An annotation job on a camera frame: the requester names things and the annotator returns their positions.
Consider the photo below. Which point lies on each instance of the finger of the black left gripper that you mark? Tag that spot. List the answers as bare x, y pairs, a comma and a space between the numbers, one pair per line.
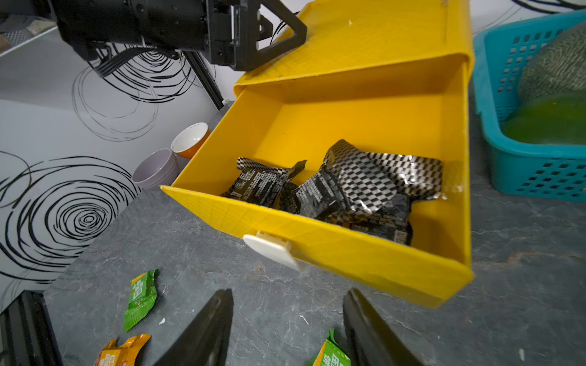
256, 40

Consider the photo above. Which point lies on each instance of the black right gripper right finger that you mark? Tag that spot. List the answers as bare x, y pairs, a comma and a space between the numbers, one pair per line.
369, 338

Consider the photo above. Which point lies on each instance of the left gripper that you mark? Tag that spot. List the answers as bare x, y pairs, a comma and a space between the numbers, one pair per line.
201, 26

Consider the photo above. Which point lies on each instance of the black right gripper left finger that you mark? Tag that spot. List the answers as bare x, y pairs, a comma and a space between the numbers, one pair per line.
205, 341

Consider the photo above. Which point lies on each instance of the yellow plastic drawer cabinet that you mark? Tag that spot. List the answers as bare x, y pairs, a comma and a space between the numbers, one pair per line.
387, 77

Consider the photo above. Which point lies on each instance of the green cookie pack top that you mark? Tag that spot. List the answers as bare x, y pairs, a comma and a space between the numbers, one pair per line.
330, 353

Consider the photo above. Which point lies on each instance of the green cookie pack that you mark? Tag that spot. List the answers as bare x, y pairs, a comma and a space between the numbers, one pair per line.
142, 298
330, 353

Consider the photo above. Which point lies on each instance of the orange cookie pack left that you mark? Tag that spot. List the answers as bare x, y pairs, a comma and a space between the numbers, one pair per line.
124, 355

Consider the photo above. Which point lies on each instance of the green cookie pack left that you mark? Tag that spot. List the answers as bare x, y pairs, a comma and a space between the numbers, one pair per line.
142, 298

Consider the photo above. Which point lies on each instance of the white orange bowl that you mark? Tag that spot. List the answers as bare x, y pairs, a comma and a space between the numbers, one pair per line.
189, 141

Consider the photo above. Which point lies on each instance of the purple bowl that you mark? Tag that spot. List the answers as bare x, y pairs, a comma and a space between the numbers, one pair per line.
159, 168

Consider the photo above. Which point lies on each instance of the teal plastic basket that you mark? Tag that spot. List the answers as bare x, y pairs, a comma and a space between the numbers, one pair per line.
532, 170

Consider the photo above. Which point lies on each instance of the green avocado toy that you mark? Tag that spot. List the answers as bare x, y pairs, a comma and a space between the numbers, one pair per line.
557, 119

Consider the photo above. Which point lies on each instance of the left netted melon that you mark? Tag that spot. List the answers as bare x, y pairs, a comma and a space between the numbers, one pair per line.
558, 68

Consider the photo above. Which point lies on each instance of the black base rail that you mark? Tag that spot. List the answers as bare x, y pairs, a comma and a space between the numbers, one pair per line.
27, 336

